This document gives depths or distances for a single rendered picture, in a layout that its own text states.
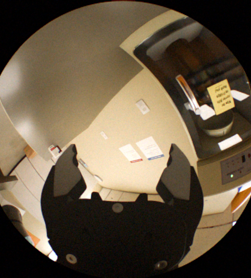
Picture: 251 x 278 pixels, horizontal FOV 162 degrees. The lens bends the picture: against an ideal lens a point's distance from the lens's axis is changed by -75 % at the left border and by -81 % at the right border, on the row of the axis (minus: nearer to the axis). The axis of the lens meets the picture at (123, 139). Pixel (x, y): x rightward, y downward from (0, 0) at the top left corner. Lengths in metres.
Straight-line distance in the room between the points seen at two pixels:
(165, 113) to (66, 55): 0.68
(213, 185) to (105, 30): 0.53
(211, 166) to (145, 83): 0.64
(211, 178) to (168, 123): 0.55
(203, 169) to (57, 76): 0.52
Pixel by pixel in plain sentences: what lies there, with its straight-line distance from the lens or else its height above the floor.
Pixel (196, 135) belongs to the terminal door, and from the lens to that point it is 0.29.
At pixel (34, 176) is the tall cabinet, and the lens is 2.95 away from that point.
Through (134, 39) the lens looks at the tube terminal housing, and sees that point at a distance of 0.30.
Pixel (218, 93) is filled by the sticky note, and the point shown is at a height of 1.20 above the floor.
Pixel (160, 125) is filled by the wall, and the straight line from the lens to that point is 0.77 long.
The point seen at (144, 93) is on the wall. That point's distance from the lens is 0.72.
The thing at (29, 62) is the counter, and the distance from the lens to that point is 0.20.
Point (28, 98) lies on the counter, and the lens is 0.25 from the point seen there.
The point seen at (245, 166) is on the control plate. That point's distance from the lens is 0.42.
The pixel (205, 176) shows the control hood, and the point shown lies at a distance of 0.38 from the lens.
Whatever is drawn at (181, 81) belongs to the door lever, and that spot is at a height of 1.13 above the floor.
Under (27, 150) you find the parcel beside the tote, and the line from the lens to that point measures 2.68.
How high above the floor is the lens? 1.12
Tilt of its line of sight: 12 degrees up
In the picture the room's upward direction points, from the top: 141 degrees clockwise
